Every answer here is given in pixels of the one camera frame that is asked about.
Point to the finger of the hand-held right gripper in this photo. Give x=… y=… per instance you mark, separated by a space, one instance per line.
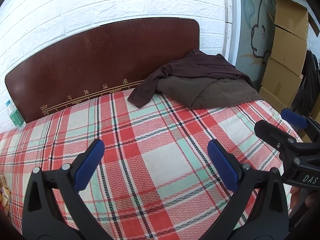
x=293 y=118
x=272 y=135

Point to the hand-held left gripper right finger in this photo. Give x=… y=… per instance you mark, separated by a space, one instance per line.
x=225 y=170

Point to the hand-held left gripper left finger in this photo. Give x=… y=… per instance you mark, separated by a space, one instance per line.
x=87 y=170

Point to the dark maroon garment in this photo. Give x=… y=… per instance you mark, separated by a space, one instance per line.
x=195 y=65

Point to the dark hanging clothes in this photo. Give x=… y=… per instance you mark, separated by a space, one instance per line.
x=308 y=85

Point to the person's right hand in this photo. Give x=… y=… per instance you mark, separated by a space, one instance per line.
x=295 y=195

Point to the red plaid bed sheet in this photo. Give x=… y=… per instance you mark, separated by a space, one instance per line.
x=155 y=160

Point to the brown folded garment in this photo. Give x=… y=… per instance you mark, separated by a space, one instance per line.
x=212 y=92

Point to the yellow cloth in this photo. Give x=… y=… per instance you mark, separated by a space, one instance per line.
x=4 y=192

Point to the clear plastic water bottle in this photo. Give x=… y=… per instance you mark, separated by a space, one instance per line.
x=14 y=116

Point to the open cardboard box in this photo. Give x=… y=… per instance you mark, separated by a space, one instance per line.
x=290 y=12

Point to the dark brown wooden headboard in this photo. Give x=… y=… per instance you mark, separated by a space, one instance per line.
x=100 y=55

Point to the white door frame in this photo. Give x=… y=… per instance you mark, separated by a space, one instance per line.
x=233 y=17

